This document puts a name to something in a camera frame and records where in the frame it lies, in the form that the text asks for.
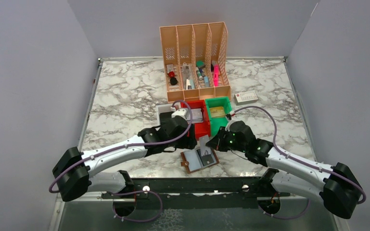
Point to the silver VIP card stack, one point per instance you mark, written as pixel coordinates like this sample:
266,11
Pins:
195,116

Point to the white stapler tool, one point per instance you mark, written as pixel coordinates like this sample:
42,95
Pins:
188,85

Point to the peach plastic file organizer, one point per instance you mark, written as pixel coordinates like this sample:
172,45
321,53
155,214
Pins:
182,46

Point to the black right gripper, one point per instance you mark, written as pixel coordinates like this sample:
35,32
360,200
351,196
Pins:
216,143

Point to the black card stack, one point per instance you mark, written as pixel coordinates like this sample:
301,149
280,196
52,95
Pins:
165,117

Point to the brown leather card holder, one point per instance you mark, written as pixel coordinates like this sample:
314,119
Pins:
193,160

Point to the white plastic bin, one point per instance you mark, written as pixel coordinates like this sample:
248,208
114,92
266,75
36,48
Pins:
165,108

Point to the silver credit card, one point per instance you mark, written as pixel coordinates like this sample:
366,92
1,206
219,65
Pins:
204,149

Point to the gold credit card stack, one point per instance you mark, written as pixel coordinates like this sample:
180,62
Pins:
217,112

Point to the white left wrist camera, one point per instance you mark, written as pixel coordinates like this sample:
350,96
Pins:
181,112

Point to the red plastic bin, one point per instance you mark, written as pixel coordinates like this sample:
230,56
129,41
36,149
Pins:
203,128

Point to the small white label box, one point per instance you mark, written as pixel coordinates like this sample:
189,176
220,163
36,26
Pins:
245,97

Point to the pink marker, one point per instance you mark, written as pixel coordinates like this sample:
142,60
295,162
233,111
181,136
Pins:
215,68

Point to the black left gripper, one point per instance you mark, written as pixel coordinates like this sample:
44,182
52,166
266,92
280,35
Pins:
189,140

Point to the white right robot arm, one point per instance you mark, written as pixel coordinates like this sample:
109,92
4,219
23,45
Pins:
335,186

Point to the black round object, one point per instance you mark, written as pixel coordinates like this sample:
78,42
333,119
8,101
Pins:
173,81

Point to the teal eraser block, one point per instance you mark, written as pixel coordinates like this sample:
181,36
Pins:
200,64

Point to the black metal base rail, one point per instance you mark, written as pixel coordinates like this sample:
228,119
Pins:
194,193

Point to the green plastic bin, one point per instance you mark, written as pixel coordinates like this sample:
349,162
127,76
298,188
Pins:
217,122

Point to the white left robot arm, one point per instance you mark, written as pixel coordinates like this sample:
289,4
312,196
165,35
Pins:
75,172

